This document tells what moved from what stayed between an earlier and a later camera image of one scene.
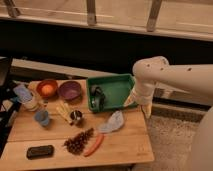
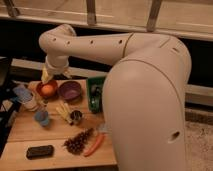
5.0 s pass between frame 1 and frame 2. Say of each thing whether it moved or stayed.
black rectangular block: stayed
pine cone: stayed
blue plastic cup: stayed
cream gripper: moved
